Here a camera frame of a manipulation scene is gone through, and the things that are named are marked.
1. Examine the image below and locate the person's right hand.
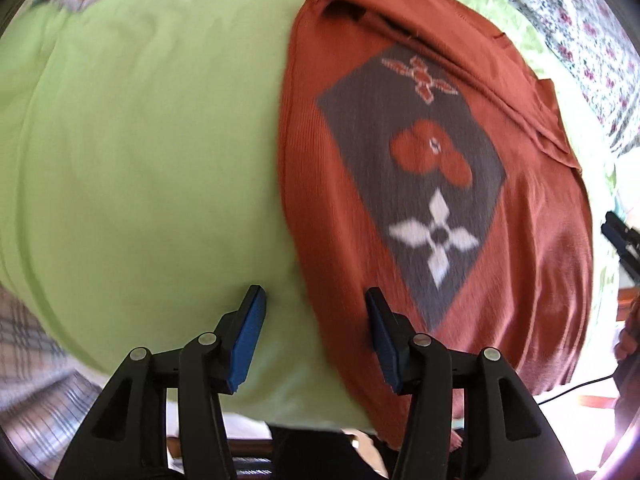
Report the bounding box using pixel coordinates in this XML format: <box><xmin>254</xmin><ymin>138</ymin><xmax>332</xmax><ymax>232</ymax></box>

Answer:
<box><xmin>614</xmin><ymin>300</ymin><xmax>640</xmax><ymax>362</ymax></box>

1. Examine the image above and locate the dark cloth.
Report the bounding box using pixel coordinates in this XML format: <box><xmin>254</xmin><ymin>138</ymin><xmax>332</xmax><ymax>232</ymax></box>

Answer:
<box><xmin>267</xmin><ymin>424</ymin><xmax>396</xmax><ymax>480</ymax></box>

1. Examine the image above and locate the floral bed sheet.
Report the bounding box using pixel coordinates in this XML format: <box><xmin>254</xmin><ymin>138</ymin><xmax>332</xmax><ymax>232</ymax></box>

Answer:
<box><xmin>460</xmin><ymin>0</ymin><xmax>640</xmax><ymax>158</ymax></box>

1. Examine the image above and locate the black cable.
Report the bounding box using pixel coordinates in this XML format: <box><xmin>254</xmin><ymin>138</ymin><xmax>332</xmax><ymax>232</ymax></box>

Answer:
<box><xmin>537</xmin><ymin>372</ymin><xmax>617</xmax><ymax>403</ymax></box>

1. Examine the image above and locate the plaid cloth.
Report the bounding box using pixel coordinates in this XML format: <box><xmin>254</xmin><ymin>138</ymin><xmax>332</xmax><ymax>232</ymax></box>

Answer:
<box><xmin>0</xmin><ymin>285</ymin><xmax>107</xmax><ymax>467</ymax></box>

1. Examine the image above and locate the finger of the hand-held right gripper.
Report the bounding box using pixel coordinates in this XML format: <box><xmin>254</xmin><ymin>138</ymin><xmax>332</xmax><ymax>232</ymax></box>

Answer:
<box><xmin>600</xmin><ymin>211</ymin><xmax>640</xmax><ymax>282</ymax></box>

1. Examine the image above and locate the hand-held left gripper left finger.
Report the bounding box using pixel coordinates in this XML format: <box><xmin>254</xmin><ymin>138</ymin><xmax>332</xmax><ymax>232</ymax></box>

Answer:
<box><xmin>52</xmin><ymin>285</ymin><xmax>268</xmax><ymax>480</ymax></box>

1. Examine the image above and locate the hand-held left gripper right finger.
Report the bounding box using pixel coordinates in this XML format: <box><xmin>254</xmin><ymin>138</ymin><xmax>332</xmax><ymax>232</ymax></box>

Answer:
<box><xmin>364</xmin><ymin>287</ymin><xmax>573</xmax><ymax>480</ymax></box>

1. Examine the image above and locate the light green bed sheet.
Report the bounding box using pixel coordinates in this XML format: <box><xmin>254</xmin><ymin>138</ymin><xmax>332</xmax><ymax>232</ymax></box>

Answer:
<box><xmin>0</xmin><ymin>0</ymin><xmax>623</xmax><ymax>436</ymax></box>

